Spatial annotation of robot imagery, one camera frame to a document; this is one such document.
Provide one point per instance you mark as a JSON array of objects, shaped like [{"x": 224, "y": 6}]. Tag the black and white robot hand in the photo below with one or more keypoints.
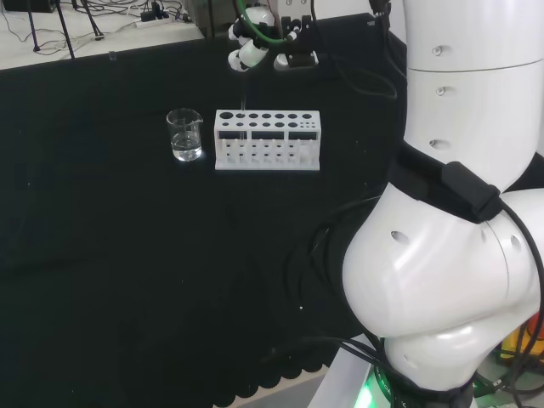
[{"x": 293, "y": 8}]

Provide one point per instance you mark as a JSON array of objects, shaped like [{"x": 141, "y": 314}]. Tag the clear glass rod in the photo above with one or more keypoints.
[{"x": 243, "y": 106}]

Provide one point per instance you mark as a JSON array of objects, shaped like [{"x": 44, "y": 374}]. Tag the white test tube rack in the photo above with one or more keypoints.
[{"x": 267, "y": 146}]

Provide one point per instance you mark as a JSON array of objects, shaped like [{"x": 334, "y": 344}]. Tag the grey box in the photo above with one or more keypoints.
[{"x": 212, "y": 17}]

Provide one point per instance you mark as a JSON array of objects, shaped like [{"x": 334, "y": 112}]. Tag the white power strip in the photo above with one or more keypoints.
[{"x": 153, "y": 23}]

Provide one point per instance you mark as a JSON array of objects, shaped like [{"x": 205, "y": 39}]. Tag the black power adapter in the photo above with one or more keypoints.
[{"x": 149, "y": 16}]

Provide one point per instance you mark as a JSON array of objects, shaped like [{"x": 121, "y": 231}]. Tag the clear glass beaker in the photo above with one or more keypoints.
[{"x": 185, "y": 136}]

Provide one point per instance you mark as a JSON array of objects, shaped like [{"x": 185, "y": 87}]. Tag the clear cloth clip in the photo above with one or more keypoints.
[{"x": 112, "y": 56}]

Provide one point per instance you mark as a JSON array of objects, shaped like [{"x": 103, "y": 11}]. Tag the black tripod leg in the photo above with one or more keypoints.
[
  {"x": 94, "y": 23},
  {"x": 33, "y": 25},
  {"x": 64, "y": 30}
]

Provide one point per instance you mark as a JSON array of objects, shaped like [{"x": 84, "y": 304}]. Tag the black box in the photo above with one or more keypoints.
[{"x": 30, "y": 5}]

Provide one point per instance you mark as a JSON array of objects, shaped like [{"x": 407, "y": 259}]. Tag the black bench cloth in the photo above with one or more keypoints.
[{"x": 127, "y": 238}]

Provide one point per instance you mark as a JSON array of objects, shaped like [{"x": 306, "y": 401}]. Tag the yellow stop button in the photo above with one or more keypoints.
[{"x": 512, "y": 340}]

